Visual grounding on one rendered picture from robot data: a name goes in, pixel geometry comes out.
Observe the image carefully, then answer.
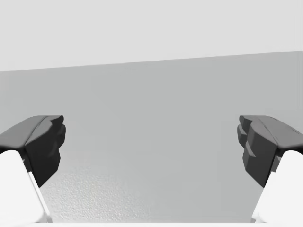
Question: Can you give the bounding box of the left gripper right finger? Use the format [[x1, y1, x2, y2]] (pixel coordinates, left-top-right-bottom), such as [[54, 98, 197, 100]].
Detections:
[[237, 115, 303, 224]]

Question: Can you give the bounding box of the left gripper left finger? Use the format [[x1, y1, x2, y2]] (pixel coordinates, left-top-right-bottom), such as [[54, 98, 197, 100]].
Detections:
[[0, 115, 67, 224]]

